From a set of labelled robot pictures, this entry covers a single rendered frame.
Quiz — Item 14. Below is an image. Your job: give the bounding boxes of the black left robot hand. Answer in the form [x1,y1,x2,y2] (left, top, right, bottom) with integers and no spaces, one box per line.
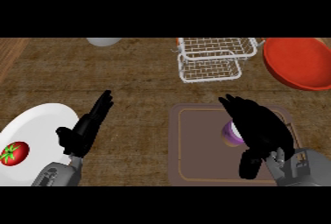
[55,89,116,158]

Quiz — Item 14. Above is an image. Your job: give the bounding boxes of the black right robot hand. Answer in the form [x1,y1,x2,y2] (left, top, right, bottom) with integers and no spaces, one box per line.
[218,94,298,180]

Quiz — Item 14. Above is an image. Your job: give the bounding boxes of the brown tray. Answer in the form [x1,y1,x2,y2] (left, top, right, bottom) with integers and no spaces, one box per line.
[168,103,304,187]

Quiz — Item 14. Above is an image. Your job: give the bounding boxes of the white plate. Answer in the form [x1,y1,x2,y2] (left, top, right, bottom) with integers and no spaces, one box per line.
[0,102,80,187]

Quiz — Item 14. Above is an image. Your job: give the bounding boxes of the red tomato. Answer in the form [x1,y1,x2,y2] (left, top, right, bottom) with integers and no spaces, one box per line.
[0,141,32,167]

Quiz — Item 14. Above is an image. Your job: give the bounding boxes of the red bowl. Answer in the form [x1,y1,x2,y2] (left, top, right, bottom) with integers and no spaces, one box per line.
[264,37,331,92]

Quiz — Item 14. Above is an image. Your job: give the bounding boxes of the white round object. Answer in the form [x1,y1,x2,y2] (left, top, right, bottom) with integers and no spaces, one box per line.
[86,37,123,47]

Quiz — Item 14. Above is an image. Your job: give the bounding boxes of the white tiered wire basket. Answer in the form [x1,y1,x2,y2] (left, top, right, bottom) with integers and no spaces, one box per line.
[171,37,267,84]

